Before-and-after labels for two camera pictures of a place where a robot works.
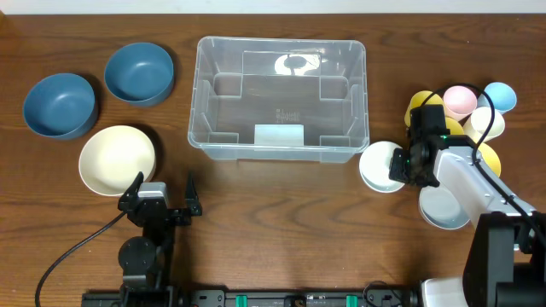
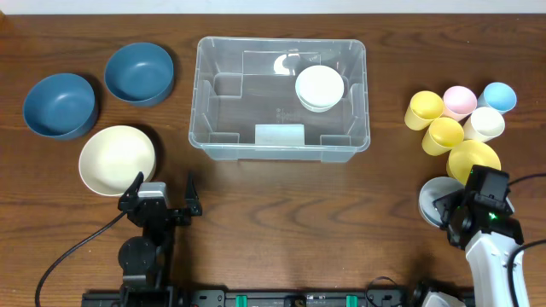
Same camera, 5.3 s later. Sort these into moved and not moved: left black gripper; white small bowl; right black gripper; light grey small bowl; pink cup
Moved: right black gripper; white small bowl
Not moved: left black gripper; light grey small bowl; pink cup
